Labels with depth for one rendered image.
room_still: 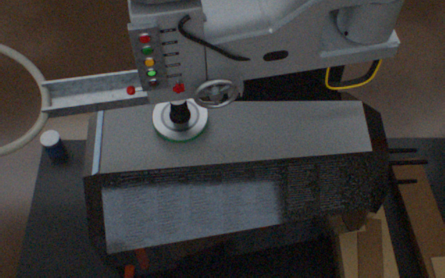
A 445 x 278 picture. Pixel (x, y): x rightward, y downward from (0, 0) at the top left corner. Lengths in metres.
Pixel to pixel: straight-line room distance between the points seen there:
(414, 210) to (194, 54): 1.61
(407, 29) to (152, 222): 2.24
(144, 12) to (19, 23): 2.35
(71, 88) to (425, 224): 1.81
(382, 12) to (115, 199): 1.15
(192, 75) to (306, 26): 0.38
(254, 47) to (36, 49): 2.15
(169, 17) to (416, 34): 2.40
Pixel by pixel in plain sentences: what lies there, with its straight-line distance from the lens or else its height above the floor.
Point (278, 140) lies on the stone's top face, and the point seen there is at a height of 0.80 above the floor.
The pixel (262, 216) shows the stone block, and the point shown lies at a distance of 2.11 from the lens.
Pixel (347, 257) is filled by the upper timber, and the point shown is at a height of 0.21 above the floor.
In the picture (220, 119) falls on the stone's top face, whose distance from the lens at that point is 2.13.
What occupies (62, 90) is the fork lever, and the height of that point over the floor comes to 1.06.
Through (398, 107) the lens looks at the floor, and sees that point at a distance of 3.29.
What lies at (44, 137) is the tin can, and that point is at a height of 0.15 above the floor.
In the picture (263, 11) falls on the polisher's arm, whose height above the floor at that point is 1.38.
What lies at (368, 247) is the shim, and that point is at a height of 0.22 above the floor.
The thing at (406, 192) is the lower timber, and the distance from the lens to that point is 2.90.
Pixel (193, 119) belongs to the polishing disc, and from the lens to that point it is 2.06.
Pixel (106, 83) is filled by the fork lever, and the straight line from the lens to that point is 1.96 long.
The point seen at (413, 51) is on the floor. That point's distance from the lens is 3.58.
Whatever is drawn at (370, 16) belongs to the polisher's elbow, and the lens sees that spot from 1.75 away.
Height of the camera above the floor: 2.58
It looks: 59 degrees down
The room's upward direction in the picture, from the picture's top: straight up
